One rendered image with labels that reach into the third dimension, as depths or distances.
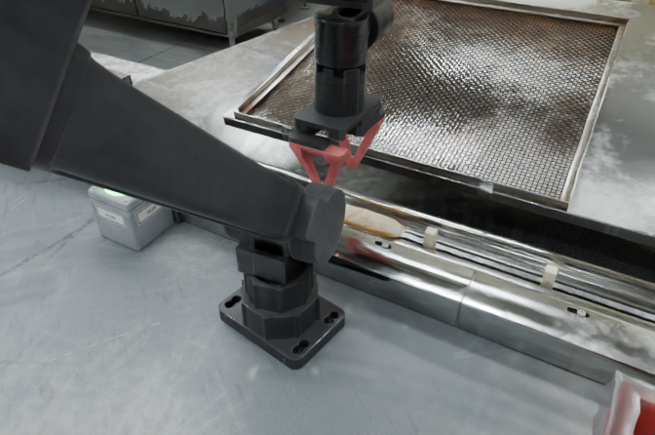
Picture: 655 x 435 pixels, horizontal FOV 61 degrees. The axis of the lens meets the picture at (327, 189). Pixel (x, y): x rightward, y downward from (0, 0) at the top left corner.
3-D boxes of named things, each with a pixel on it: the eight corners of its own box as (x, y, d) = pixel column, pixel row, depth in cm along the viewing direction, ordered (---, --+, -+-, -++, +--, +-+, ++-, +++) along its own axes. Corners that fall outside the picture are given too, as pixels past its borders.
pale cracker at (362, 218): (326, 218, 72) (326, 212, 71) (340, 204, 74) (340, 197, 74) (398, 243, 68) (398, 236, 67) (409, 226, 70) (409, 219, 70)
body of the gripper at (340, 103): (291, 132, 62) (289, 68, 58) (335, 99, 69) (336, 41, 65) (343, 146, 59) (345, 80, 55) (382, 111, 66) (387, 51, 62)
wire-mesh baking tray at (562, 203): (235, 119, 87) (233, 111, 86) (370, -11, 118) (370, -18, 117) (566, 212, 67) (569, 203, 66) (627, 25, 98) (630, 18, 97)
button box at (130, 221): (100, 255, 75) (80, 187, 69) (142, 223, 81) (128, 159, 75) (145, 275, 72) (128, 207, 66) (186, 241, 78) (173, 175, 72)
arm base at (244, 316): (215, 316, 62) (296, 373, 56) (207, 262, 57) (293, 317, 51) (269, 275, 67) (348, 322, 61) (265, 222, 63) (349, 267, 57)
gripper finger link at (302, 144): (288, 196, 65) (286, 124, 60) (319, 169, 71) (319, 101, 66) (338, 213, 63) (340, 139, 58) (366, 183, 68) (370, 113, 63)
